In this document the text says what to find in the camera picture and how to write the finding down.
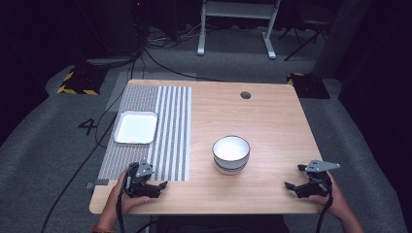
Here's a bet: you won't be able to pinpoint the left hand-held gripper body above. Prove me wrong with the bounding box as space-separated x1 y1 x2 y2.
123 157 162 199

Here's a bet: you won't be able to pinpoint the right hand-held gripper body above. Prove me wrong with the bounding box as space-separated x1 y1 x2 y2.
296 158 341 199

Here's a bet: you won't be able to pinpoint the white square plate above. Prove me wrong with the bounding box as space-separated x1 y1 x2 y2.
113 110 159 146

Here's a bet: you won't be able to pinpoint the person's left hand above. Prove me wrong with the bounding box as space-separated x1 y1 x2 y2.
109 170 152 217

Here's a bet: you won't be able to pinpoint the person's right hand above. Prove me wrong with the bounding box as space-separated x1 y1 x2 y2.
307 170 350 221

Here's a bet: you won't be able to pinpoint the grey tape strip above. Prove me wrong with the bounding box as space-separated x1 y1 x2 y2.
86 179 110 190

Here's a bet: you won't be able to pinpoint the grey striped placemat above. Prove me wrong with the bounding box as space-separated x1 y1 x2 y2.
97 84 192 183

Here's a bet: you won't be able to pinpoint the person's dark clothing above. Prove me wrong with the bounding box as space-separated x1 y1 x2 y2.
152 214 291 233

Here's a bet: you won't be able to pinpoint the black and yellow striped base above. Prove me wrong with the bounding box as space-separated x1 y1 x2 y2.
55 65 109 96
286 72 331 100

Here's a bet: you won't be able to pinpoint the grey flat stand base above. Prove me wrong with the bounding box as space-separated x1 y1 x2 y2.
85 55 141 68

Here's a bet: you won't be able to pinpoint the black tripod stand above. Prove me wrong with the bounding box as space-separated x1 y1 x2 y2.
277 17 328 62

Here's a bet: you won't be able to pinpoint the grey pillar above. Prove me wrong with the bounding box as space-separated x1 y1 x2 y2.
311 0 374 80

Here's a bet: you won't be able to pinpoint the right hand-held gripper cable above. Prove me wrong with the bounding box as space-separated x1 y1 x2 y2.
315 183 335 233

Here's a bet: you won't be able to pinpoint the hand-held gripper cable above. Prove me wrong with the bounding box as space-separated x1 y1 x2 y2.
315 183 335 233
115 176 131 233

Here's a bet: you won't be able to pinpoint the left hand-held gripper cable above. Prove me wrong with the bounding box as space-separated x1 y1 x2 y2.
115 176 131 233

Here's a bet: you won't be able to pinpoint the long black floor cable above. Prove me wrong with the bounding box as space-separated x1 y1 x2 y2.
40 54 139 233

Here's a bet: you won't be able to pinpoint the beaded bracelets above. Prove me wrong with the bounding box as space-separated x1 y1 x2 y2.
89 224 117 233

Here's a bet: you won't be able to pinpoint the bundle of floor cables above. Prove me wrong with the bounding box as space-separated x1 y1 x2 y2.
142 20 208 50

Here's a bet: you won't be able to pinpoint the white desk frame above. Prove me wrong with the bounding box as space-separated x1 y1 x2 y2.
196 0 282 60

